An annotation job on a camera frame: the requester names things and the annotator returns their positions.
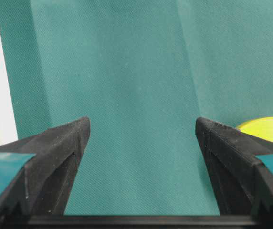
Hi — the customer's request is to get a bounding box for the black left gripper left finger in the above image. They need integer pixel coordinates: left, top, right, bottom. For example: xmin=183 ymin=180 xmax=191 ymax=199
xmin=0 ymin=117 xmax=90 ymax=226

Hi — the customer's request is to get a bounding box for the green table cloth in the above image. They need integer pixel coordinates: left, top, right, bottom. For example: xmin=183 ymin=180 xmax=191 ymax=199
xmin=0 ymin=0 xmax=273 ymax=215

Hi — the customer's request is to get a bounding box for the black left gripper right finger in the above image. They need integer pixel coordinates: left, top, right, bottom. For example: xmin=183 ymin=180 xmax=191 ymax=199
xmin=195 ymin=117 xmax=273 ymax=227

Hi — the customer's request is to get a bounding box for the yellow tape roll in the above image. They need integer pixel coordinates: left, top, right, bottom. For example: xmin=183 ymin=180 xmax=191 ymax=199
xmin=236 ymin=117 xmax=273 ymax=142

